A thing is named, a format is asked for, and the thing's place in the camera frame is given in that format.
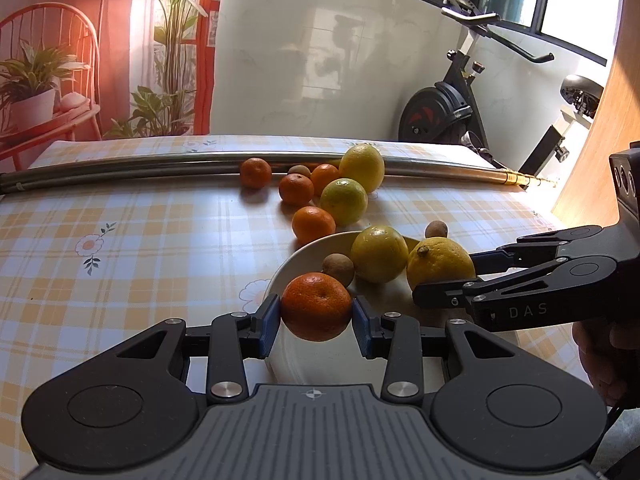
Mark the printed backdrop curtain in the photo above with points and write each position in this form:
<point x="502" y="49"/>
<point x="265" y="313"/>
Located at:
<point x="140" y="68"/>

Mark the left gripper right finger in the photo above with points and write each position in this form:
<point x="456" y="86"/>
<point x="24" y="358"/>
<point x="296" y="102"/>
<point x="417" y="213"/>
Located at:
<point x="489" y="400"/>

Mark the wooden board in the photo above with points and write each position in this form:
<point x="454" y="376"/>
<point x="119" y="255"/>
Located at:
<point x="589" y="194"/>

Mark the yellow lemon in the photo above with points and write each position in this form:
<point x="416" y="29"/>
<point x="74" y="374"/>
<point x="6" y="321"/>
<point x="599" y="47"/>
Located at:
<point x="363" y="163"/>
<point x="438" y="259"/>

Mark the brown longan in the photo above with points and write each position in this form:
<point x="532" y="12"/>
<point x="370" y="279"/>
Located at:
<point x="300" y="169"/>
<point x="340" y="267"/>
<point x="436" y="228"/>

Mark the green yellow citrus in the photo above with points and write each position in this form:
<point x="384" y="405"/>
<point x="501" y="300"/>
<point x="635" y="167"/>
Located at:
<point x="345" y="200"/>

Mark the person's right hand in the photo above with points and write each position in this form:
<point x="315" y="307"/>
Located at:
<point x="609" y="353"/>

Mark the long metal pole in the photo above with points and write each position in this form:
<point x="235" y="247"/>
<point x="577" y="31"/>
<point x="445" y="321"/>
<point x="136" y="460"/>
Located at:
<point x="214" y="163"/>

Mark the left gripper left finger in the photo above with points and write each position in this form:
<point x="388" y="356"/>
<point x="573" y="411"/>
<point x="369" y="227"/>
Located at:
<point x="142" y="398"/>

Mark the yellow green apple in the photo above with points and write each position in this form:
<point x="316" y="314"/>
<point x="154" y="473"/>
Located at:
<point x="379" y="254"/>

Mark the orange mandarin top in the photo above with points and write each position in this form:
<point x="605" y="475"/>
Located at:
<point x="255" y="173"/>

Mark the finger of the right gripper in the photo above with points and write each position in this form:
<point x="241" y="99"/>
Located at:
<point x="442" y="295"/>
<point x="494" y="261"/>

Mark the orange mandarin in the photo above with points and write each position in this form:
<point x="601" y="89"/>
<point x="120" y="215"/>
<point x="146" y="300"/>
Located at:
<point x="255" y="173"/>
<point x="315" y="307"/>
<point x="322" y="175"/>
<point x="296" y="190"/>
<point x="311" y="223"/>

